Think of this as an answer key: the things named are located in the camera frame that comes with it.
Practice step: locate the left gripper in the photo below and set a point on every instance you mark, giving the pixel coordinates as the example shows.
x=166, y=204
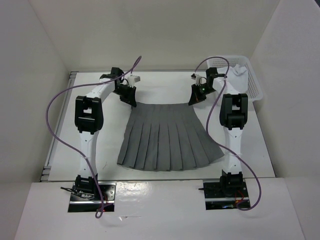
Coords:
x=130, y=98

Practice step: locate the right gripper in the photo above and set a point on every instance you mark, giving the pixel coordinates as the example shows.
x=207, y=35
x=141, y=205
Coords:
x=196, y=97

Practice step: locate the grey pleated skirt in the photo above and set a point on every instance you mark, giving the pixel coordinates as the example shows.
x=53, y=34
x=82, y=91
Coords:
x=166, y=137

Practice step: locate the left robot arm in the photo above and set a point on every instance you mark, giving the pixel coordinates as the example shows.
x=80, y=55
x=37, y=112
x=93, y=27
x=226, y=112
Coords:
x=89, y=121

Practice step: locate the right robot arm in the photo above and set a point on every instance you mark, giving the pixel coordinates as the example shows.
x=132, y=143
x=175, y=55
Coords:
x=233, y=116

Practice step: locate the white skirt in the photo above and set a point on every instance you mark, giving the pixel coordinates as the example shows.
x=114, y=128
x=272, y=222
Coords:
x=237, y=78

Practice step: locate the white plastic basket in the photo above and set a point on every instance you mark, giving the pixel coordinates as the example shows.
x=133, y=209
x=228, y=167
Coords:
x=254, y=90

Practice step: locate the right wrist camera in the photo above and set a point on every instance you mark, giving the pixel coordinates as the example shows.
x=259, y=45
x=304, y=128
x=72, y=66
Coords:
x=197, y=78

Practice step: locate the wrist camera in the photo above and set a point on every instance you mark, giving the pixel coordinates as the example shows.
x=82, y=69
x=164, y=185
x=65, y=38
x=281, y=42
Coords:
x=132, y=79
x=197, y=78

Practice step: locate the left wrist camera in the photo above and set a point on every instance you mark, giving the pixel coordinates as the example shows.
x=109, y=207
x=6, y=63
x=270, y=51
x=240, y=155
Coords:
x=132, y=79

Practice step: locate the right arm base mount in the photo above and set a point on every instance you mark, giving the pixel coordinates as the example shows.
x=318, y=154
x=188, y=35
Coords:
x=217, y=198

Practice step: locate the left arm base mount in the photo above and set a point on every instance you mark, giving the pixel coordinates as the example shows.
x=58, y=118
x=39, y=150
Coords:
x=80, y=202

